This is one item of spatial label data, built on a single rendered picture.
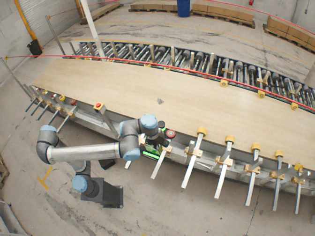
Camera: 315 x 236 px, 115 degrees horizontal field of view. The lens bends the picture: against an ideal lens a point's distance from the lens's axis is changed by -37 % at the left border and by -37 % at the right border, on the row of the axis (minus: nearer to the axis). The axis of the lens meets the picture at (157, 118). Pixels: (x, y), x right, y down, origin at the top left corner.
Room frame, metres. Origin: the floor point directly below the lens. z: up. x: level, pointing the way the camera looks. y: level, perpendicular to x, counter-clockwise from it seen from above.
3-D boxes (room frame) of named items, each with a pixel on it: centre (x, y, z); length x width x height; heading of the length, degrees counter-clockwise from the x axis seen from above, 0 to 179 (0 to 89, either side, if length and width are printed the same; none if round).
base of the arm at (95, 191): (0.32, 0.78, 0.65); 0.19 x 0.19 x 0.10
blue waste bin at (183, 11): (6.22, -1.74, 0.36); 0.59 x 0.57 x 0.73; 146
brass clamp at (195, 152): (0.43, -0.23, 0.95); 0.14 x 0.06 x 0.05; 59
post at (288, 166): (0.05, -0.85, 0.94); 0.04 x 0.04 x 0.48; 59
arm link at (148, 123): (0.50, 0.05, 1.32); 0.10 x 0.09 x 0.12; 91
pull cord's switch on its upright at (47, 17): (2.84, 1.63, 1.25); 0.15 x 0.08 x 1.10; 59
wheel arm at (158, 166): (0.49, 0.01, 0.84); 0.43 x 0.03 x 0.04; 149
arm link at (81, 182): (0.33, 0.78, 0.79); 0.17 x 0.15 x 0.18; 1
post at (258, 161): (0.18, -0.64, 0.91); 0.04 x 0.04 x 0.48; 59
